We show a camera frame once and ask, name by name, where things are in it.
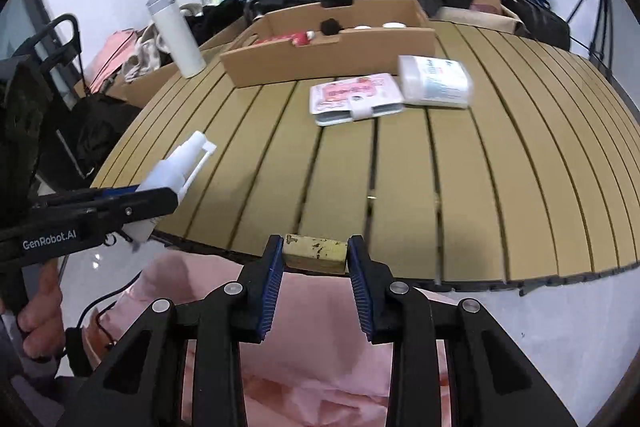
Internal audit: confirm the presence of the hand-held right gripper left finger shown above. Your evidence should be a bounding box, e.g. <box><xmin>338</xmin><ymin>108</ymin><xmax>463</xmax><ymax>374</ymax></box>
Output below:
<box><xmin>70</xmin><ymin>234</ymin><xmax>285</xmax><ymax>427</ymax></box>

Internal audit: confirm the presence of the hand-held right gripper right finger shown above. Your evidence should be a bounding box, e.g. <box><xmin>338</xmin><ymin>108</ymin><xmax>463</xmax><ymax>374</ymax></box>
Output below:
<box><xmin>347</xmin><ymin>234</ymin><xmax>578</xmax><ymax>427</ymax></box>

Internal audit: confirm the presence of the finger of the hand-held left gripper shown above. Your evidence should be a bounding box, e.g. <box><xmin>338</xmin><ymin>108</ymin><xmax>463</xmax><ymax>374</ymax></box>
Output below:
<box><xmin>95</xmin><ymin>185</ymin><xmax>143</xmax><ymax>199</ymax></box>
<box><xmin>31</xmin><ymin>187</ymin><xmax>180</xmax><ymax>234</ymax></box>

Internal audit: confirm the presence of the white spray bottle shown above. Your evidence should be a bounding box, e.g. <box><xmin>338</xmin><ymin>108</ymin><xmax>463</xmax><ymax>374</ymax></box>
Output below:
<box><xmin>131</xmin><ymin>130</ymin><xmax>217</xmax><ymax>243</ymax></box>

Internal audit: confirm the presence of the small yellow block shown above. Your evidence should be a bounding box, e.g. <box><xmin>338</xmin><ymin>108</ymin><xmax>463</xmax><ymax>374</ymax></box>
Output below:
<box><xmin>283</xmin><ymin>234</ymin><xmax>348</xmax><ymax>273</ymax></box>

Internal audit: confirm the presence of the shallow cardboard box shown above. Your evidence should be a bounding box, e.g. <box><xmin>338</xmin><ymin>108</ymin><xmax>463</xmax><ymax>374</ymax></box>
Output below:
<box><xmin>220</xmin><ymin>0</ymin><xmax>437</xmax><ymax>88</ymax></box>

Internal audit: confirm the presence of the person's left hand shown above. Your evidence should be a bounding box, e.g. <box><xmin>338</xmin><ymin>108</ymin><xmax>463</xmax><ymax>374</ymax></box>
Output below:
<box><xmin>16</xmin><ymin>259</ymin><xmax>67</xmax><ymax>362</ymax></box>

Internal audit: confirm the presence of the black folding cart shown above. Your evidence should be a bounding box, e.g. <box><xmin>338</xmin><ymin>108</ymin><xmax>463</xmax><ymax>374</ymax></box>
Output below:
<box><xmin>0</xmin><ymin>13</ymin><xmax>143</xmax><ymax>218</ymax></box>

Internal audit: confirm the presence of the pink jacket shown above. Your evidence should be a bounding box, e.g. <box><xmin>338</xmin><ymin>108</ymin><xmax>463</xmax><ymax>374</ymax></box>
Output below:
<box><xmin>82</xmin><ymin>252</ymin><xmax>451</xmax><ymax>427</ymax></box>

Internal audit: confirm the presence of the large cardboard box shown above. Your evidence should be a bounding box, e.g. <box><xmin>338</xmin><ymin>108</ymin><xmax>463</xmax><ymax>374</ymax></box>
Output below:
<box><xmin>75</xmin><ymin>20</ymin><xmax>251</xmax><ymax>108</ymax></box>

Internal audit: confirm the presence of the pink garment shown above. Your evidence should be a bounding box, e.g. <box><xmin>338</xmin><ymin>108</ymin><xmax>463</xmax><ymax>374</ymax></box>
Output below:
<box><xmin>82</xmin><ymin>30</ymin><xmax>138</xmax><ymax>93</ymax></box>

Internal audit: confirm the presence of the beige cloth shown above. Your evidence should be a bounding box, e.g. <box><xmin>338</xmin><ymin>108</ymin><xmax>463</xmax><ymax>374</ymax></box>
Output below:
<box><xmin>122</xmin><ymin>23</ymin><xmax>168</xmax><ymax>83</ymax></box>

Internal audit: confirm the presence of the white thermos bottle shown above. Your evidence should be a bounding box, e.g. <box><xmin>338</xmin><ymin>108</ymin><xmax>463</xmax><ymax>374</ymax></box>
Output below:
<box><xmin>146</xmin><ymin>0</ymin><xmax>207</xmax><ymax>79</ymax></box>

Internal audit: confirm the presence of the pink wallet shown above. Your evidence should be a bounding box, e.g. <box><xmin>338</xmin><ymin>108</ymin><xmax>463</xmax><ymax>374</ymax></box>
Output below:
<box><xmin>309</xmin><ymin>73</ymin><xmax>405</xmax><ymax>127</ymax></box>

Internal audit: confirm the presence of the black open bag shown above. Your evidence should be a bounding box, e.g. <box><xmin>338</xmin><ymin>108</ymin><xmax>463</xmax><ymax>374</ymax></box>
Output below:
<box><xmin>190</xmin><ymin>0</ymin><xmax>251</xmax><ymax>45</ymax></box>

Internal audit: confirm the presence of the clear plastic container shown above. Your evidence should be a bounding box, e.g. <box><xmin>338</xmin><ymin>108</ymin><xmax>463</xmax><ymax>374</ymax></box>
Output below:
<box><xmin>397</xmin><ymin>55</ymin><xmax>474</xmax><ymax>109</ymax></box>

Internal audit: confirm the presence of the beige canvas bag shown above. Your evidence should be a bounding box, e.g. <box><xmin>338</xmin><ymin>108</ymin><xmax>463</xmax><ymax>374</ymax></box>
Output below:
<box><xmin>435</xmin><ymin>6</ymin><xmax>531</xmax><ymax>38</ymax></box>

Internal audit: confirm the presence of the black backpack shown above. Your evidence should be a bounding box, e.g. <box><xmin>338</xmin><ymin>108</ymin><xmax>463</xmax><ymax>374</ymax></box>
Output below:
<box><xmin>500</xmin><ymin>0</ymin><xmax>572</xmax><ymax>53</ymax></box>

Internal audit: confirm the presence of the black tripod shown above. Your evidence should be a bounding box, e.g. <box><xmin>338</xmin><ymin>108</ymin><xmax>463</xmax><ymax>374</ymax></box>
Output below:
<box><xmin>567</xmin><ymin>0</ymin><xmax>618</xmax><ymax>78</ymax></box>

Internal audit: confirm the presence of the black cable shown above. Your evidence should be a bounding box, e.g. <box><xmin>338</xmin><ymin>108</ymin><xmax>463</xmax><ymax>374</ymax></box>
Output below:
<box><xmin>67</xmin><ymin>272</ymin><xmax>143</xmax><ymax>378</ymax></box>

